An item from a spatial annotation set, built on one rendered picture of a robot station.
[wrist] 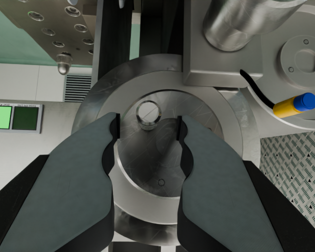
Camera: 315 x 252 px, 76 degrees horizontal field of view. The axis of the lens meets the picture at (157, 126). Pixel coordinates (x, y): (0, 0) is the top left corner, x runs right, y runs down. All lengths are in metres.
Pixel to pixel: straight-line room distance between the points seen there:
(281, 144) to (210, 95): 0.20
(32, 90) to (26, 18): 2.91
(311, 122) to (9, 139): 0.56
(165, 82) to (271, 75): 0.09
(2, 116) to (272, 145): 0.56
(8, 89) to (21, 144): 2.97
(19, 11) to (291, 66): 0.41
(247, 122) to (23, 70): 3.42
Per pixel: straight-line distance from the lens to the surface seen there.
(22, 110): 0.57
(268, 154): 0.37
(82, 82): 3.11
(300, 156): 0.31
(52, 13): 0.43
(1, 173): 0.59
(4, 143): 0.59
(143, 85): 0.16
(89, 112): 0.16
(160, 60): 0.17
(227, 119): 0.16
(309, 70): 0.22
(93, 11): 0.38
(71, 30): 0.46
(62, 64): 0.55
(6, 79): 3.58
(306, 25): 0.24
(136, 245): 0.61
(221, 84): 0.16
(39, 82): 3.35
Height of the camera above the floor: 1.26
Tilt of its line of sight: 8 degrees down
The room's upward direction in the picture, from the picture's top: 178 degrees counter-clockwise
